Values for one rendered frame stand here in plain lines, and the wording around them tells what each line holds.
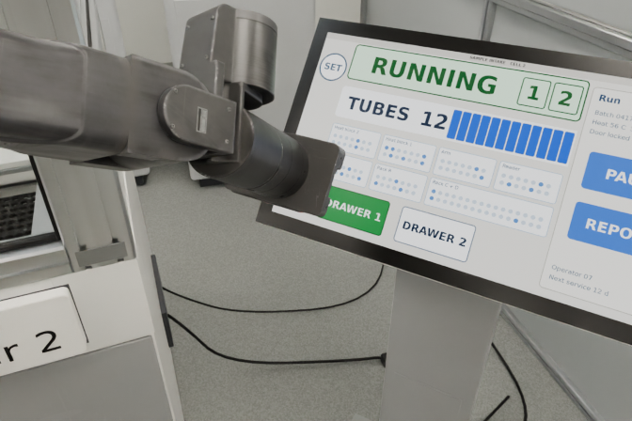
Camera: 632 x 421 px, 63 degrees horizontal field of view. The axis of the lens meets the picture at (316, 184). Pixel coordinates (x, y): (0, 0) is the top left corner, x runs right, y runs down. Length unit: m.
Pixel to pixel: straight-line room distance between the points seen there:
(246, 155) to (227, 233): 1.93
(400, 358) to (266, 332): 0.97
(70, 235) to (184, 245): 1.57
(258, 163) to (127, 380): 0.58
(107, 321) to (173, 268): 1.37
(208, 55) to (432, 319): 0.61
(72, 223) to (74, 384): 0.29
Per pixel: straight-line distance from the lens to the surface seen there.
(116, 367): 0.88
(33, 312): 0.77
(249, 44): 0.40
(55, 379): 0.88
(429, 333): 0.89
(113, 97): 0.31
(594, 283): 0.66
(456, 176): 0.67
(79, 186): 0.67
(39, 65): 0.30
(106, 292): 0.77
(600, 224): 0.66
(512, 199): 0.66
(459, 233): 0.66
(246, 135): 0.37
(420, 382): 0.99
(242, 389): 1.74
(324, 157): 0.46
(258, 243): 2.22
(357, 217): 0.69
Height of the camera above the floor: 1.41
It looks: 33 degrees down
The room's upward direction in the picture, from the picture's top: straight up
